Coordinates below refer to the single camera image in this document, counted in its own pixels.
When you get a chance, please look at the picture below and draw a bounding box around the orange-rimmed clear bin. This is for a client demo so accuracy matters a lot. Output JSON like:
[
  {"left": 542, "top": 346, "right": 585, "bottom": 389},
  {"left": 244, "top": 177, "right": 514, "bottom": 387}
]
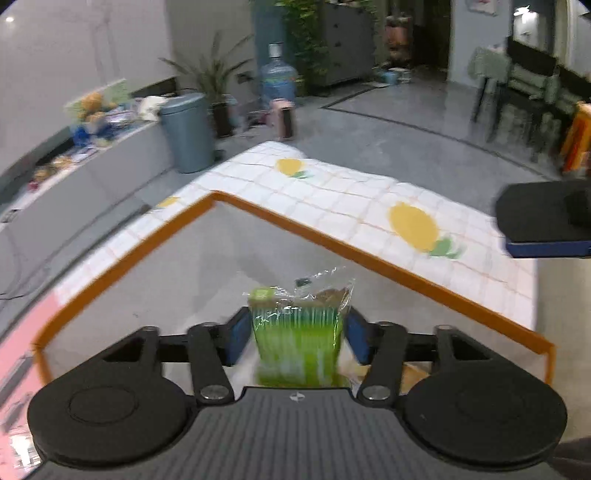
[{"left": 32, "top": 190, "right": 557, "bottom": 402}]

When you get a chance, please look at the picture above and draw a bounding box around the palm potted plant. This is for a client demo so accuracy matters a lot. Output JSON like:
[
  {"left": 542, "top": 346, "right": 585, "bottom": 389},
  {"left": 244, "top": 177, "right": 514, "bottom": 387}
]
[{"left": 159, "top": 32, "right": 254, "bottom": 139}]

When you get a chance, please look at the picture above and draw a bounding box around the leafy climbing plant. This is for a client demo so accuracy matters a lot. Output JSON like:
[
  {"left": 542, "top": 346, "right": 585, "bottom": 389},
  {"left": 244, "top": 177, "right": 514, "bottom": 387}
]
[{"left": 277, "top": 0, "right": 333, "bottom": 95}]

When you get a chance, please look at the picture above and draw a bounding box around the white lemon print tablecloth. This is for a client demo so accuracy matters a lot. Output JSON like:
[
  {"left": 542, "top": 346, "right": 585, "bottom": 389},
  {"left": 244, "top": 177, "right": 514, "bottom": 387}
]
[{"left": 51, "top": 141, "right": 541, "bottom": 333}]

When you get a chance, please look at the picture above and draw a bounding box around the orange cloth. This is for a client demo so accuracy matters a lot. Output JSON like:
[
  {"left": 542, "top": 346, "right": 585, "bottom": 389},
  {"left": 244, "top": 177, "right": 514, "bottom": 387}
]
[{"left": 561, "top": 102, "right": 591, "bottom": 174}]

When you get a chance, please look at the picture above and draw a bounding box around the pile of colourful packets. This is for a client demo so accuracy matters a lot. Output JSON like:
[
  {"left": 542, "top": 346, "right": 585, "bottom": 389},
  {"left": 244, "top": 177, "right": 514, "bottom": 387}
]
[{"left": 28, "top": 111, "right": 139, "bottom": 190}]

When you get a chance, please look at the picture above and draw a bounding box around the grey trash bin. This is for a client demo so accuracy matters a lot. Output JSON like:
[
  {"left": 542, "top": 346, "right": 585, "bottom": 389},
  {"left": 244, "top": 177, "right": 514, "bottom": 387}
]
[{"left": 158, "top": 92, "right": 217, "bottom": 174}]

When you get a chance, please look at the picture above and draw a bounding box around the green clear snack packet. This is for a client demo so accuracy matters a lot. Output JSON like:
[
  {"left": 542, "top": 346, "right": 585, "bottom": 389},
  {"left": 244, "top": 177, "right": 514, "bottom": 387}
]
[{"left": 242, "top": 265, "right": 356, "bottom": 388}]

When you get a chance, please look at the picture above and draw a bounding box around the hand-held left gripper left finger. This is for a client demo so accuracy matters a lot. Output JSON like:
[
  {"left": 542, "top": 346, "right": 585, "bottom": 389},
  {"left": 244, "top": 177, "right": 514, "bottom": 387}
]
[{"left": 99, "top": 307, "right": 252, "bottom": 407}]

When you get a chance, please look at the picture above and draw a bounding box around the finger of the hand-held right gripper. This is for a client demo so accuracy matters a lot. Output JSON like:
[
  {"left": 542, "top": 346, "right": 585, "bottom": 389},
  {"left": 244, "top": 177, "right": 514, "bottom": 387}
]
[{"left": 495, "top": 179, "right": 591, "bottom": 259}]

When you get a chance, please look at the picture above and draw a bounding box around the table with green cloth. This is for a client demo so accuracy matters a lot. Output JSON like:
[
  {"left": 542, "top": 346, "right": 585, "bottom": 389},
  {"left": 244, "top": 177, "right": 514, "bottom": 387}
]
[{"left": 466, "top": 44, "right": 509, "bottom": 86}]

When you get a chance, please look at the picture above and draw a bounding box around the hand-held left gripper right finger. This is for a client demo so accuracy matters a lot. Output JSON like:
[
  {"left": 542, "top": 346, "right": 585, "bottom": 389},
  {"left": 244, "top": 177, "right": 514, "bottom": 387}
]
[{"left": 344, "top": 307, "right": 497, "bottom": 408}]

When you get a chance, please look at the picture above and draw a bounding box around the blue water jug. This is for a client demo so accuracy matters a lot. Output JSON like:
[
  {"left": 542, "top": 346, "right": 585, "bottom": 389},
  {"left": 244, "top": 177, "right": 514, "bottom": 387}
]
[{"left": 259, "top": 42, "right": 298, "bottom": 112}]

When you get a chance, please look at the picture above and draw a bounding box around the blue floor container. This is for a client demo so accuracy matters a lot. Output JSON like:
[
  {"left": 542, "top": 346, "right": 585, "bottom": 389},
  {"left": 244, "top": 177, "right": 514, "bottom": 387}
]
[{"left": 376, "top": 67, "right": 411, "bottom": 86}]

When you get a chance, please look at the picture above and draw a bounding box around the dark grey cabinet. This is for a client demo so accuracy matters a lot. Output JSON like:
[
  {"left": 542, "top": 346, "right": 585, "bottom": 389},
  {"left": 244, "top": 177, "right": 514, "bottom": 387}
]
[{"left": 321, "top": 0, "right": 377, "bottom": 88}]

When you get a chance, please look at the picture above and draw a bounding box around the low grey ledge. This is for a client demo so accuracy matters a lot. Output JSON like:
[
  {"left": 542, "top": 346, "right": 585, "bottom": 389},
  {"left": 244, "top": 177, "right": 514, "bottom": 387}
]
[{"left": 0, "top": 117, "right": 176, "bottom": 296}]

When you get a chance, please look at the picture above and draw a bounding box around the potted plant stand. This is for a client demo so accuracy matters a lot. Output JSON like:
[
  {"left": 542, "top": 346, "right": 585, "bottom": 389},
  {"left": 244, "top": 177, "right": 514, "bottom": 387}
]
[{"left": 383, "top": 14, "right": 414, "bottom": 70}]

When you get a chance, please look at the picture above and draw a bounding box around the pink printed mat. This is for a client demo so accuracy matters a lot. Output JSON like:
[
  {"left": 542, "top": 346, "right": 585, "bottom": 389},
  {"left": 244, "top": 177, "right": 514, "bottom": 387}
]
[{"left": 0, "top": 291, "right": 56, "bottom": 476}]

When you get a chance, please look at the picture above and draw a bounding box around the white plastic bag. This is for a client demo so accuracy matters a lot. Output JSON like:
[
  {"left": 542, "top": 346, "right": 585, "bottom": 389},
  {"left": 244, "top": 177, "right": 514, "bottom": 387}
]
[{"left": 139, "top": 95, "right": 175, "bottom": 121}]

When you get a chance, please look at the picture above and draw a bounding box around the small pink appliance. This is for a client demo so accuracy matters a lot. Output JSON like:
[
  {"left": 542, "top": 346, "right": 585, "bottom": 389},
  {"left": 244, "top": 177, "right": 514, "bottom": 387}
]
[{"left": 270, "top": 98, "right": 297, "bottom": 141}]

